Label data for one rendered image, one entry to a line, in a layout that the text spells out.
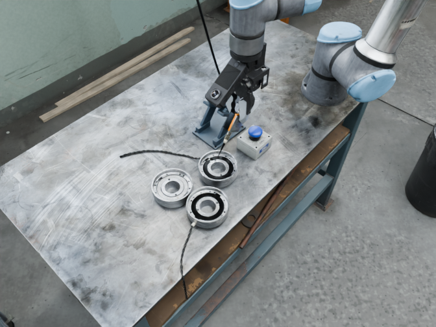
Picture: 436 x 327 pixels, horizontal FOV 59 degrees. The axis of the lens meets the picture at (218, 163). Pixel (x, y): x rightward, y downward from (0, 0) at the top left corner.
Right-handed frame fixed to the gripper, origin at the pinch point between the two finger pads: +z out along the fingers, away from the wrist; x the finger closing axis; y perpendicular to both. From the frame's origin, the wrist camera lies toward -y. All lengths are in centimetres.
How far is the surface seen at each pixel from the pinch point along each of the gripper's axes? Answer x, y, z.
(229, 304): -11, -11, 93
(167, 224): -4.8, -29.0, 13.1
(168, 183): 3.2, -21.8, 10.9
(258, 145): -5.8, 3.2, 8.6
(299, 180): -10.9, 22.6, 38.2
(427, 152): -34, 92, 60
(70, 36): 159, 27, 59
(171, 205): -2.6, -25.6, 10.7
